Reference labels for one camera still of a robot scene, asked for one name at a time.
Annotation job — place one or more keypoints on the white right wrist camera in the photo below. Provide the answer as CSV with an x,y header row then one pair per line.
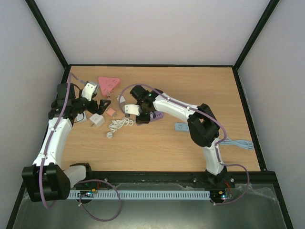
x,y
132,109

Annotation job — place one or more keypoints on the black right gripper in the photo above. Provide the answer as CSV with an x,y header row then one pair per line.
x,y
142,118

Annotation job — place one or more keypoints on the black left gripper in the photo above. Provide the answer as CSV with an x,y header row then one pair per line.
x,y
94,109

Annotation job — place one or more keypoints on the white cube plug red pattern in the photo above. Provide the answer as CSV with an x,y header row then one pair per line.
x,y
97,120

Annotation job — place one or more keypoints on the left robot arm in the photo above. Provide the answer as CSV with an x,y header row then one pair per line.
x,y
45,180

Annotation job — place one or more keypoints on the purple power strip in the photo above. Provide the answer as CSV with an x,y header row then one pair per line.
x,y
157,115

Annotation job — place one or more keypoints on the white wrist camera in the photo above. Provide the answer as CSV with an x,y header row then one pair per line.
x,y
90,90
132,109

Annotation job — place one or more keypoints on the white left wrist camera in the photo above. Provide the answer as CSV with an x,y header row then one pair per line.
x,y
90,90

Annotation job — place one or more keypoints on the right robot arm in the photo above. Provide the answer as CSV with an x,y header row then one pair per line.
x,y
202,124

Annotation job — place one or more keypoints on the pink plug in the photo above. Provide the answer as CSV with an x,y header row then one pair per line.
x,y
111,112

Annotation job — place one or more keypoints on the light blue cable duct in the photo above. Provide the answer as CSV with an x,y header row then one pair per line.
x,y
141,195

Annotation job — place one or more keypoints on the white 66W USB charger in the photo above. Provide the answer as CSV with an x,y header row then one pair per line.
x,y
80,118

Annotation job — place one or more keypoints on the pink triangular power strip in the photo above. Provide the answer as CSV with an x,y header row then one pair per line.
x,y
107,84

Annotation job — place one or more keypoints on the light blue power strip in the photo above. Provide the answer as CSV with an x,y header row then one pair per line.
x,y
183,127

